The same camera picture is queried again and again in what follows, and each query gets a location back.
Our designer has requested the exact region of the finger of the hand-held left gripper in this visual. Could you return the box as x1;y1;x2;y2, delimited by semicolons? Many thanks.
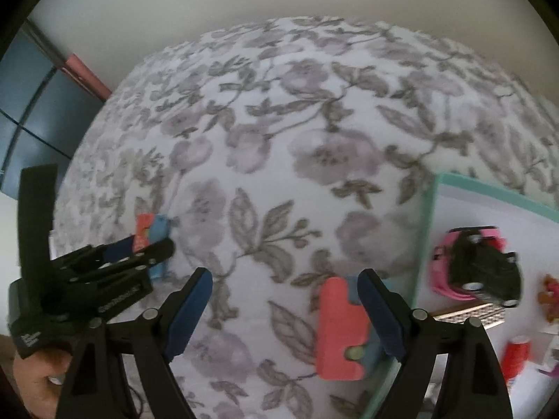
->
109;239;176;280
89;235;137;263

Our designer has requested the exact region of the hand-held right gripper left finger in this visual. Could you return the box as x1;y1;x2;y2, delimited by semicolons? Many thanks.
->
56;267;214;419

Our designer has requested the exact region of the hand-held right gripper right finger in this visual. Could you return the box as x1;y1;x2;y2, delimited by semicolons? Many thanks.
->
357;268;514;419

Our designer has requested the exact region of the orange toy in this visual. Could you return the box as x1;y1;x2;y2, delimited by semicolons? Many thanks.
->
133;213;172;282

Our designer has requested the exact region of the pink plastic frame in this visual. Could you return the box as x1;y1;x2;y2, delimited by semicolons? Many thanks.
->
430;226;509;302

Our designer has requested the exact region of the black toy car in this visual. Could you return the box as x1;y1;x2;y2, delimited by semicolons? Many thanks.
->
450;227;522;308

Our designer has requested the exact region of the red cylinder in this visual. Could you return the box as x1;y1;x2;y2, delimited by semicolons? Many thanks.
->
500;335;532;387

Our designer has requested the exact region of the teal rimmed white tray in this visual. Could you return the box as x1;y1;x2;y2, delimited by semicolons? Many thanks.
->
360;172;559;419

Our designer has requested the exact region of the orange toy figure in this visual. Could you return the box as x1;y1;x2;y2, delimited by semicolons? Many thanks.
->
537;274;559;321

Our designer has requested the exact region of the person's left hand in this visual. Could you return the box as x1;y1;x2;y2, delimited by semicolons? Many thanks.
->
12;349;73;413

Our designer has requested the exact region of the dark blue cabinet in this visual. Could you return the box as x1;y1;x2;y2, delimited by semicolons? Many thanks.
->
0;17;106;201

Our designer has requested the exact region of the floral bedsheet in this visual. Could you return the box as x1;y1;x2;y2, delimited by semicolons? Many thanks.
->
50;15;559;419

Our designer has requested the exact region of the pink board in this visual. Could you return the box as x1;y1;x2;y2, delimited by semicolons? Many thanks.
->
61;53;113;100

